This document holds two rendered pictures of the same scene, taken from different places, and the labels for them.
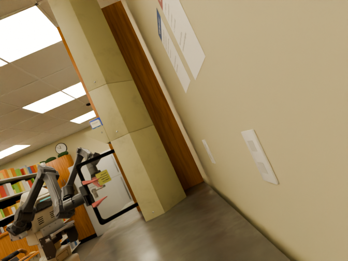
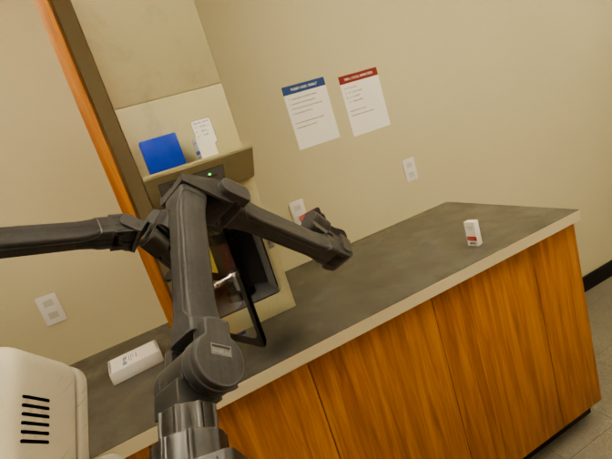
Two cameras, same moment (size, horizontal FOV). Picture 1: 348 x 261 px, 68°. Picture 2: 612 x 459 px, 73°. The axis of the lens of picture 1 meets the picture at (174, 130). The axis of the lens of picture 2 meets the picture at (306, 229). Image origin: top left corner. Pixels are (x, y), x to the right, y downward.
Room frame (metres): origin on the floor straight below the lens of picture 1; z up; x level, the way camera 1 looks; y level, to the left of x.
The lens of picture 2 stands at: (1.66, 1.67, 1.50)
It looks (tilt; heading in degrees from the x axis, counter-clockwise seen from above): 13 degrees down; 254
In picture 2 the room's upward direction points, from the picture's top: 18 degrees counter-clockwise
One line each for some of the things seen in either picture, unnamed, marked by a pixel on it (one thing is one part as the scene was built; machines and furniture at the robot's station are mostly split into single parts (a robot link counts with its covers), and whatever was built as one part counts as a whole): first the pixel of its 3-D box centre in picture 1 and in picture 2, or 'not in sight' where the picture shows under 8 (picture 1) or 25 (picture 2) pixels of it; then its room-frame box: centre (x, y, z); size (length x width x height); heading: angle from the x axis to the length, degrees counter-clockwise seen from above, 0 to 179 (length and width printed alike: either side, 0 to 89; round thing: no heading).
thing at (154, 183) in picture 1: (141, 146); (208, 215); (1.56, 0.22, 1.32); 0.32 x 0.25 x 0.77; 3
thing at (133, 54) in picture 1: (129, 103); (104, 146); (1.79, 0.20, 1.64); 0.49 x 0.03 x 1.40; 93
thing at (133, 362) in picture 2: not in sight; (136, 361); (1.94, 0.27, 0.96); 0.16 x 0.12 x 0.04; 9
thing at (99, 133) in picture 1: (103, 138); (202, 177); (1.55, 0.40, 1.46); 0.32 x 0.12 x 0.10; 3
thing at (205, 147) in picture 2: (97, 126); (205, 147); (1.51, 0.40, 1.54); 0.05 x 0.05 x 0.06; 7
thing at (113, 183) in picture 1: (110, 184); (210, 278); (1.63, 0.50, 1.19); 0.30 x 0.01 x 0.40; 117
